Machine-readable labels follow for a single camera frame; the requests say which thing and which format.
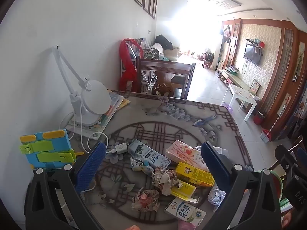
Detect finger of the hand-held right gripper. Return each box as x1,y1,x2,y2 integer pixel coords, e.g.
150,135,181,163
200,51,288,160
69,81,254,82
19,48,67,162
275,144,307,176

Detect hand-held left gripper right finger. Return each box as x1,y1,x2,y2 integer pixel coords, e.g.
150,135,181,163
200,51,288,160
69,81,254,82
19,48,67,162
201,141,281,230

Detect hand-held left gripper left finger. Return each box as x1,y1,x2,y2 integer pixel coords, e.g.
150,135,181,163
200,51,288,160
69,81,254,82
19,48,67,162
24,141,107,230

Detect red basket with green rim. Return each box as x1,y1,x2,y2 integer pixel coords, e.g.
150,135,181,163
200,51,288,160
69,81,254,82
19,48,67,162
265,169,294,212

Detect yellow drink carton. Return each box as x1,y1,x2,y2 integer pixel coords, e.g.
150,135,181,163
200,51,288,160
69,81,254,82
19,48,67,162
176,162,215,187

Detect person's right hand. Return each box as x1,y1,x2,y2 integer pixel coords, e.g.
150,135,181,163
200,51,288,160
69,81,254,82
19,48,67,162
279,214,292,229

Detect carved wooden chair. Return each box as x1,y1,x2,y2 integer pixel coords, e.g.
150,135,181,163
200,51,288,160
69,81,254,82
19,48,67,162
269,135,304,180

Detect clear plastic bottle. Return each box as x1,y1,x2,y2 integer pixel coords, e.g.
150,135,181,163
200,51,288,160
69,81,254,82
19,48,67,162
195,146,229,156

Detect pink strawberry print carton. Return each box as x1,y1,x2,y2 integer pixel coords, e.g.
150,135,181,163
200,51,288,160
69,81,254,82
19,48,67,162
165,140,209,170

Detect crumpled silver blue wrapper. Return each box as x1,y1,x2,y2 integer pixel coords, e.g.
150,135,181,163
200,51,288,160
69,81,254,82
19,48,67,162
207,188,227,206

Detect white charger plug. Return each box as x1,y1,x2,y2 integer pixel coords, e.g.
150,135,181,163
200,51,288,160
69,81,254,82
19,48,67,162
115,142,130,154

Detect white power strip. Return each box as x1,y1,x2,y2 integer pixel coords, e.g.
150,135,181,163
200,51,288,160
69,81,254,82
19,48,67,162
66,122,105,139

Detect blue green yellow book stand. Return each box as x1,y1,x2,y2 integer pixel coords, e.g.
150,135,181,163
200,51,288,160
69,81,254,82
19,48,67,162
20,129,85,170

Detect flattened yellow carton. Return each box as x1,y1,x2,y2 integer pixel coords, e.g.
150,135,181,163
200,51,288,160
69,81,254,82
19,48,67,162
171,180,199,203

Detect crumpled blue white wrapper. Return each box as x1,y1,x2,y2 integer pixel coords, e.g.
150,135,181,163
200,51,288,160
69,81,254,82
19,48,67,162
131,157,154,172

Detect crumpled brown paper wrapper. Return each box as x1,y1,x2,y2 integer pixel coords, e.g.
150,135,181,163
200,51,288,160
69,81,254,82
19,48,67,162
152,168,184,196

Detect small red waste bin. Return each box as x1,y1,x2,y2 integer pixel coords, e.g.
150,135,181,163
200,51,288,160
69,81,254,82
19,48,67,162
254,111,265,125

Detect blue white carton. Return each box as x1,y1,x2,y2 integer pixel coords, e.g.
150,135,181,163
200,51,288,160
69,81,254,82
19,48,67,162
128,139,171,170

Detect white green milk carton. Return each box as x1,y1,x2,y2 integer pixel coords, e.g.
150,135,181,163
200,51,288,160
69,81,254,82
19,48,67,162
164,197,207,227

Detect stack of books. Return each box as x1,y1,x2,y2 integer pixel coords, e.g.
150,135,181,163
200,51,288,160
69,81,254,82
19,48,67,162
68,90,131,133

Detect crumpled red brown wrapper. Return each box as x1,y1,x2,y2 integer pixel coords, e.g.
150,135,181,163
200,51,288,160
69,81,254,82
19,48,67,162
131,189,161,212

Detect pink wrapper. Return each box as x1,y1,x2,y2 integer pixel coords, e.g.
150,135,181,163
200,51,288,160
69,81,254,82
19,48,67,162
179,220,197,230

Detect white desk lamp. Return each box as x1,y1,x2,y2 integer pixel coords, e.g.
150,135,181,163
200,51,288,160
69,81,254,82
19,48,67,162
50,45,112,126

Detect white coffee table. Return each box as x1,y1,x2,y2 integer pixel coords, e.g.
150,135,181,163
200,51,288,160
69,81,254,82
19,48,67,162
222,83,262,121

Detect low television cabinet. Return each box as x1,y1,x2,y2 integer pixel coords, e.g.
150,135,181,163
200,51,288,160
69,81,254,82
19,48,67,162
216,68,255,91

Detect red bag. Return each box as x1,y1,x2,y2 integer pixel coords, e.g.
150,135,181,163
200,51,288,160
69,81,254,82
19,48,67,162
119,38,137,90

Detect dark wooden dining chair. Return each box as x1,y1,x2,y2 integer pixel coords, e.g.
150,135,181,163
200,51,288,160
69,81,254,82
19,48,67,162
136,57,196,100

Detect black bag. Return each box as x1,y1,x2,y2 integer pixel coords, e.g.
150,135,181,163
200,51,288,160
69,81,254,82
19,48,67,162
155,35,173,51

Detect square ceiling lamp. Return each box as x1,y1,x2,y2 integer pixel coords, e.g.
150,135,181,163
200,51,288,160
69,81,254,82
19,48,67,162
209,0,241,9

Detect red dustpan with handle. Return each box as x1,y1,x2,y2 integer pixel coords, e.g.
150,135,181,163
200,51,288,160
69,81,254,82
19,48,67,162
261,114,281,143

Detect small wall painting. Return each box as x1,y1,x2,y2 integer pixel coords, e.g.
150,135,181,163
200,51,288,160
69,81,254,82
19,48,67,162
278,92,292,115

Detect wall scroll painting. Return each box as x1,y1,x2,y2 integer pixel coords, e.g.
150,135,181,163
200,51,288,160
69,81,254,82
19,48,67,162
296,42,305,77

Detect wall television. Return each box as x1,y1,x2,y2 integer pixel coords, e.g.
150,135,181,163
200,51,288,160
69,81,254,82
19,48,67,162
243,45,262,65

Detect wall shelf with pots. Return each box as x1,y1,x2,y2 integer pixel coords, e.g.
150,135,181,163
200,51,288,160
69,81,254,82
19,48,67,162
246,38,265,49

